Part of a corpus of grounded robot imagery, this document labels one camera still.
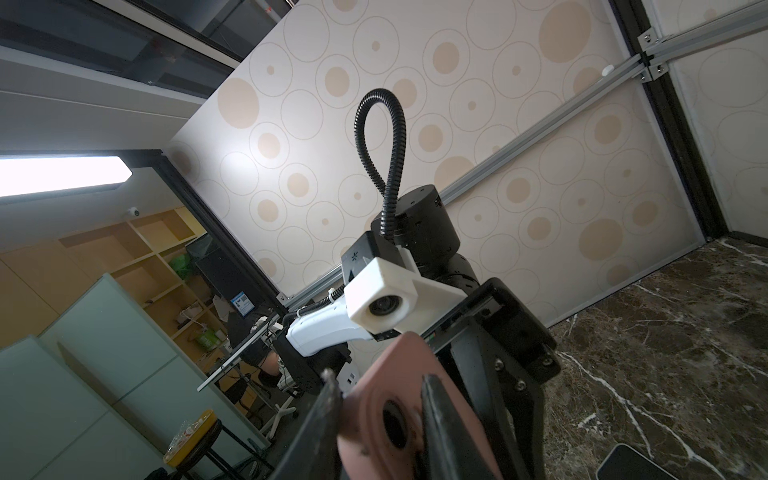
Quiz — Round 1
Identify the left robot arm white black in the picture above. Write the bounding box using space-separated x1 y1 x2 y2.
274 185 560 479

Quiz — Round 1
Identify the wooden shelf unit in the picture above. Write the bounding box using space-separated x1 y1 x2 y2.
1 208 227 372

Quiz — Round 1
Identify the phone in clear case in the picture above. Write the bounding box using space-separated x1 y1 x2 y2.
596 444 676 480

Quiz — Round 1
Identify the diagonal aluminium rail left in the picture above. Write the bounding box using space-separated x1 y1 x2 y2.
250 42 638 304

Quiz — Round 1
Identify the horizontal aluminium rail back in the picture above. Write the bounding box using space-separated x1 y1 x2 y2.
638 1 767 83

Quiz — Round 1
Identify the ceiling lamp panel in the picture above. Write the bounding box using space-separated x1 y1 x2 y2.
1 156 132 198

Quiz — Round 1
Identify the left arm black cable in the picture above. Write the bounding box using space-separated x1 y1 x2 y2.
352 88 408 241

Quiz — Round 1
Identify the phone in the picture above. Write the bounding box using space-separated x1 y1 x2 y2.
337 333 502 479
596 444 676 480

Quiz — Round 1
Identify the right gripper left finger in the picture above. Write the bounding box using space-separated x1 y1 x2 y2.
270 369 343 480

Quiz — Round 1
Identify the computer monitor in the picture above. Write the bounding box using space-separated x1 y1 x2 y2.
185 234 264 318

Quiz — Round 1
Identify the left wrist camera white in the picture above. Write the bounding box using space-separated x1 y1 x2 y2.
345 247 467 334

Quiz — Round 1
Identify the yellow round stool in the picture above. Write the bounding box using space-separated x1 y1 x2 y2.
163 409 275 479

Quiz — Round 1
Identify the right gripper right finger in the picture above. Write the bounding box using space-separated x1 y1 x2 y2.
421 374 495 480

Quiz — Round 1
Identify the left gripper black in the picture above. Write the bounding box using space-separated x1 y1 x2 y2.
425 278 561 479

